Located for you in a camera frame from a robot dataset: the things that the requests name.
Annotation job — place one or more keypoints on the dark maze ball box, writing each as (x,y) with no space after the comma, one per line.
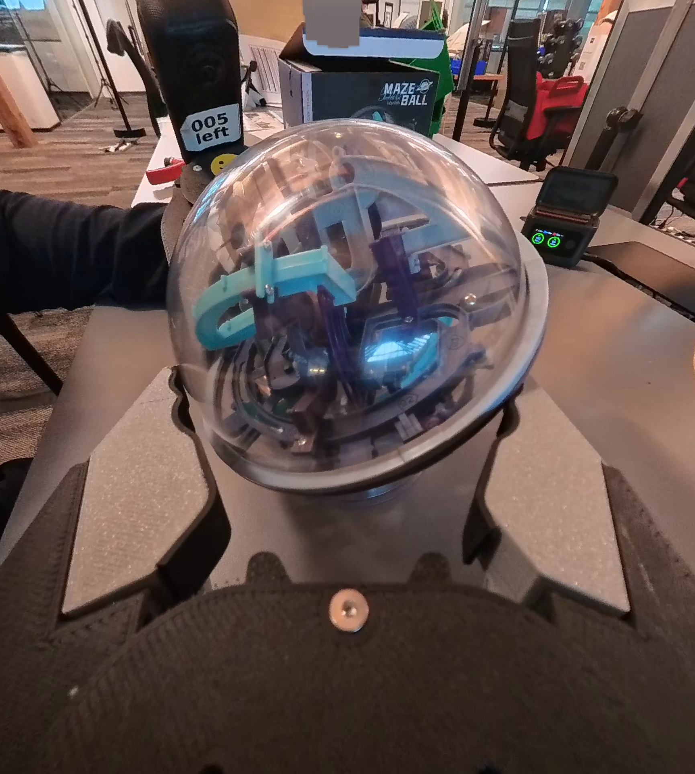
(335,90)

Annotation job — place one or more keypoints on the small black screen device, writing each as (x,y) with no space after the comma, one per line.
(571,193)

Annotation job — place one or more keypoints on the red hand tool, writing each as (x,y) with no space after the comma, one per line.
(160,174)

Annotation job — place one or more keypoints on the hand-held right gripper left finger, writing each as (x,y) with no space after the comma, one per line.
(136,508)

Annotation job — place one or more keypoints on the black floor stand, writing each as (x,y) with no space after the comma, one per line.
(124,121)

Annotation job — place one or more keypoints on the black office chair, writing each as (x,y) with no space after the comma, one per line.
(523,90)

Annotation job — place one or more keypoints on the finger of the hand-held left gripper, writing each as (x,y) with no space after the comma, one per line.
(175,227)

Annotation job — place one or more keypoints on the clear maze ball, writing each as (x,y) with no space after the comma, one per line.
(353,302)

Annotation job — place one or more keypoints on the person's left forearm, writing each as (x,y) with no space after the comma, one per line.
(63,248)

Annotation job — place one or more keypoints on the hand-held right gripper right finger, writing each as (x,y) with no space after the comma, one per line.
(559,514)

